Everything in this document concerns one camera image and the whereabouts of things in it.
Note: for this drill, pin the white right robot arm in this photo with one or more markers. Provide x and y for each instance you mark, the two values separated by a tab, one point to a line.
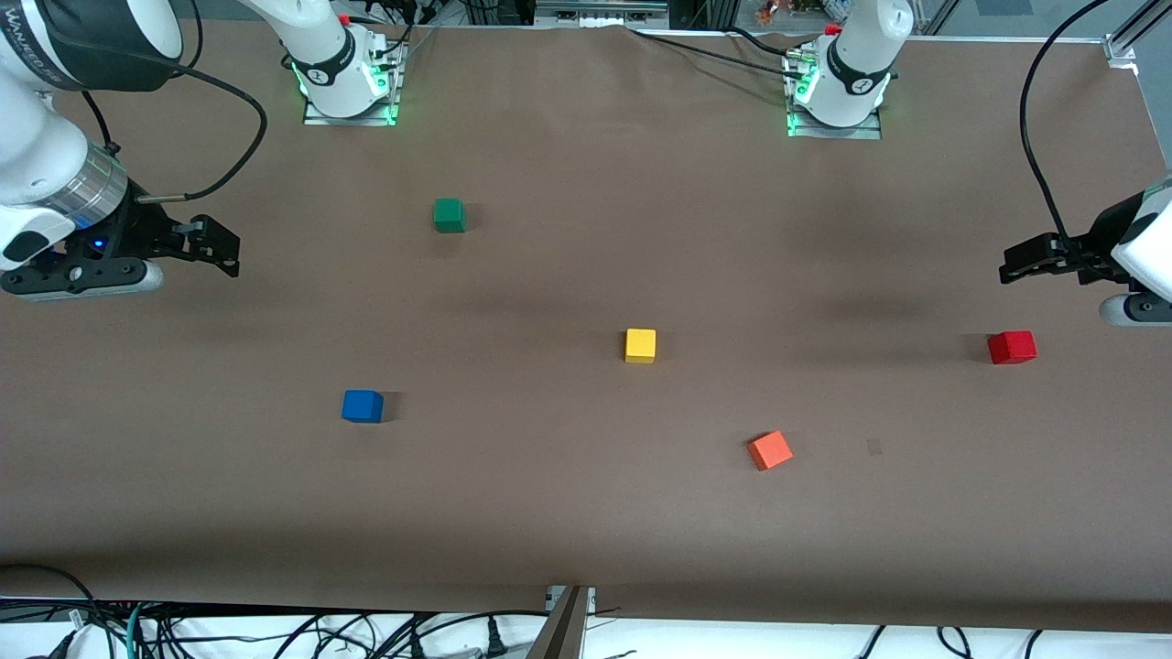
32	137

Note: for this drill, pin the red wooden block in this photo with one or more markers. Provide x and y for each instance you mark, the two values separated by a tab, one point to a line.
1012	348

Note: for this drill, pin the aluminium corner profile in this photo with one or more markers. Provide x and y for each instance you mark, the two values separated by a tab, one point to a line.
1131	37

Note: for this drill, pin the orange wooden block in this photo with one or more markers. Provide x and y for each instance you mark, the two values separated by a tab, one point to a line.
770	450

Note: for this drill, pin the aluminium arm base plate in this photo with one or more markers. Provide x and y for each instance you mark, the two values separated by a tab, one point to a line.
870	131
396	87

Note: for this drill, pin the metal post bracket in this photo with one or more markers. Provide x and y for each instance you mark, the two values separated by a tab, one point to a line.
590	599

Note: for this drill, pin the yellow wooden block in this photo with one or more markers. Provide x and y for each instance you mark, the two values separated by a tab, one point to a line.
640	346

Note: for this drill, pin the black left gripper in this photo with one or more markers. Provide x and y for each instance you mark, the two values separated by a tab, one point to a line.
1101	235

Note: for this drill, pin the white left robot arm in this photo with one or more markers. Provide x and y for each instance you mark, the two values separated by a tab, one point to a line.
861	55

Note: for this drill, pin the blue wooden block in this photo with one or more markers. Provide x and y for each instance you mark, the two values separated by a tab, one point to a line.
362	406

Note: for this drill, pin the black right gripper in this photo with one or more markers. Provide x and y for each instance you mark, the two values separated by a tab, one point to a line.
140	229

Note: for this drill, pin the green wooden block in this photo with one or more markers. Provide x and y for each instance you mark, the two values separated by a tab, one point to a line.
449	216

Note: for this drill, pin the brown centre post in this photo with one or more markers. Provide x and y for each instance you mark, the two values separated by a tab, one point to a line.
560	631

